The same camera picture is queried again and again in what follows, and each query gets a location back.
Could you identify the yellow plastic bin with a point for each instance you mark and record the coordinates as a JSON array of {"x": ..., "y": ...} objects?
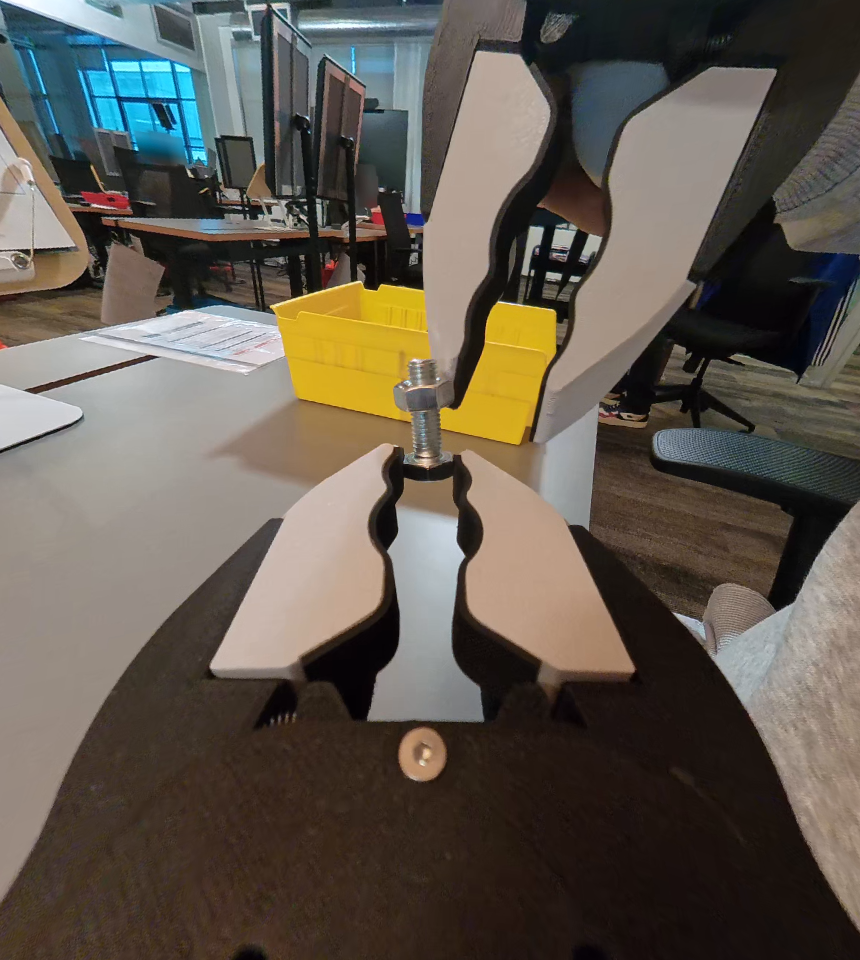
[{"x": 340, "y": 360}]

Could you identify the blue jacket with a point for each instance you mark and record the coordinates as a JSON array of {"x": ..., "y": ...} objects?
[{"x": 831, "y": 315}]

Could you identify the small black monitor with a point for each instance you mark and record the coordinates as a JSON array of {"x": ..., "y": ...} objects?
[{"x": 236, "y": 161}]

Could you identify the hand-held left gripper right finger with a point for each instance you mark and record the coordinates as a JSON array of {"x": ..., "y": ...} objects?
[{"x": 542, "y": 592}]

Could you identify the black office chair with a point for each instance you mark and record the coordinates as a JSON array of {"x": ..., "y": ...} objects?
[
  {"x": 396, "y": 232},
  {"x": 737, "y": 330}
]

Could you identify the person's right hand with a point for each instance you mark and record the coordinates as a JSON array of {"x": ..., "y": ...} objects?
[{"x": 576, "y": 202}]

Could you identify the laminated paper sheet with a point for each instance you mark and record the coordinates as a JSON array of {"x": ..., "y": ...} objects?
[{"x": 190, "y": 337}]

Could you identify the blue-lit window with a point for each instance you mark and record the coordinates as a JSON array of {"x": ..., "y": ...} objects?
[{"x": 137, "y": 97}]

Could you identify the person's right forearm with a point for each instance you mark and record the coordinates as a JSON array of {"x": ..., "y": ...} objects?
[{"x": 850, "y": 165}]

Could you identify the steel hex bolt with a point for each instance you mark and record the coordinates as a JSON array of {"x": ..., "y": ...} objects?
[{"x": 424, "y": 431}]

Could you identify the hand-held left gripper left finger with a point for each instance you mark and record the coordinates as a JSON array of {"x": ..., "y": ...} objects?
[{"x": 310, "y": 577}]

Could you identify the large black monitor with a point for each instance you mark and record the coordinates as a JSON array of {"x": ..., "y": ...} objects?
[
  {"x": 340, "y": 127},
  {"x": 287, "y": 97}
]

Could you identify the silver steel bolt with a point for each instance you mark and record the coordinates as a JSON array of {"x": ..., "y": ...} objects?
[{"x": 422, "y": 395}]

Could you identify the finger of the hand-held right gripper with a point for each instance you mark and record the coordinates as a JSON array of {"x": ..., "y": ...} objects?
[
  {"x": 655, "y": 225},
  {"x": 490, "y": 187}
]

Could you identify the silver ceiling duct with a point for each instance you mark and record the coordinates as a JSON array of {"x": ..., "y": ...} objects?
[{"x": 362, "y": 21}]

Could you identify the black monitor stand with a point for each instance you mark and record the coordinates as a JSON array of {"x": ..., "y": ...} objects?
[
  {"x": 349, "y": 225},
  {"x": 310, "y": 225}
]

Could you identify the grey desk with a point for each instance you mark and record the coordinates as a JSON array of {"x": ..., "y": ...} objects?
[{"x": 100, "y": 525}]

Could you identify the wooden-edged background desk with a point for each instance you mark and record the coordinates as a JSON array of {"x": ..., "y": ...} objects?
[{"x": 250, "y": 227}]

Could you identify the tan panel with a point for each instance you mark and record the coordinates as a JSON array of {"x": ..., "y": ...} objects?
[{"x": 130, "y": 289}]

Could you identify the dark flat monitor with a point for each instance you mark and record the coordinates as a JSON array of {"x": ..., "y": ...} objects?
[{"x": 385, "y": 150}]

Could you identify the black mesh chair armrest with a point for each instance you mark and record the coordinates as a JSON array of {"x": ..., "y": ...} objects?
[{"x": 760, "y": 461}]

